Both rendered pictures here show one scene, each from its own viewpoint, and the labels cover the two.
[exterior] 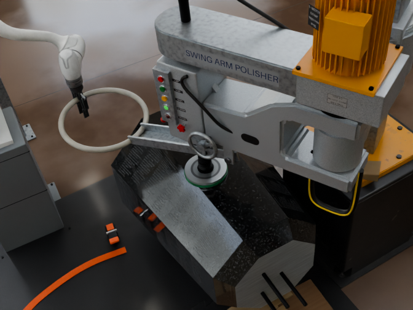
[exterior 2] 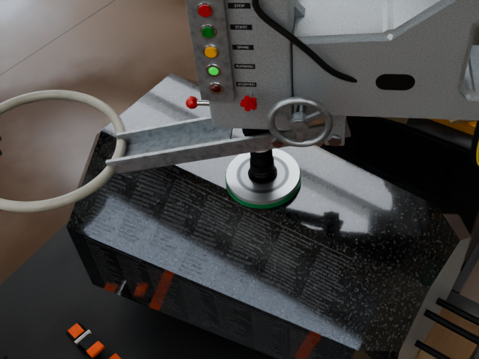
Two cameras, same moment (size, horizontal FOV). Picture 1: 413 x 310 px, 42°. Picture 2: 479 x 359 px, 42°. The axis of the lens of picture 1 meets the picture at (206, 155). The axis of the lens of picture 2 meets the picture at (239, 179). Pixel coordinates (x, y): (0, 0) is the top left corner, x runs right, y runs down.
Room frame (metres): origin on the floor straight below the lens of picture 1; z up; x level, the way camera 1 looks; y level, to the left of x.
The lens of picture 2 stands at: (0.77, 0.58, 2.20)
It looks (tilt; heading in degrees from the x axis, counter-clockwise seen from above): 48 degrees down; 335
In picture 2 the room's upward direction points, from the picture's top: 7 degrees counter-clockwise
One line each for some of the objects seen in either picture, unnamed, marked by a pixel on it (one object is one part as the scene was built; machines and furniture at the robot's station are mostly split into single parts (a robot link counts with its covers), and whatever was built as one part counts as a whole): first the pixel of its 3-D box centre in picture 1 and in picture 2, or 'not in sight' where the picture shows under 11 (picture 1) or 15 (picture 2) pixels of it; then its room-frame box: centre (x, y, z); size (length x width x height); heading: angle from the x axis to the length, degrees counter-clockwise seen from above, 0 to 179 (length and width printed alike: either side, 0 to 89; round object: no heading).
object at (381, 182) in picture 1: (353, 188); (429, 147); (2.02, -0.83, 0.37); 0.66 x 0.66 x 0.74; 25
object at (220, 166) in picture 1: (205, 168); (262, 174); (1.85, 0.01, 0.87); 0.21 x 0.21 x 0.01
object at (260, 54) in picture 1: (266, 59); not in sight; (1.64, -0.27, 1.64); 0.96 x 0.25 x 0.17; 53
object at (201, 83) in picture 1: (211, 99); (286, 37); (1.80, -0.05, 1.35); 0.36 x 0.22 x 0.45; 53
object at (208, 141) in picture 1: (206, 140); (300, 112); (1.68, -0.01, 1.23); 0.15 x 0.10 x 0.15; 53
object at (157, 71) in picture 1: (166, 96); (212, 47); (1.80, 0.14, 1.40); 0.08 x 0.03 x 0.28; 53
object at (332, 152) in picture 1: (338, 138); not in sight; (1.45, -0.51, 1.37); 0.19 x 0.19 x 0.20
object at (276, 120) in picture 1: (274, 127); (426, 49); (1.60, -0.29, 1.33); 0.74 x 0.23 x 0.49; 53
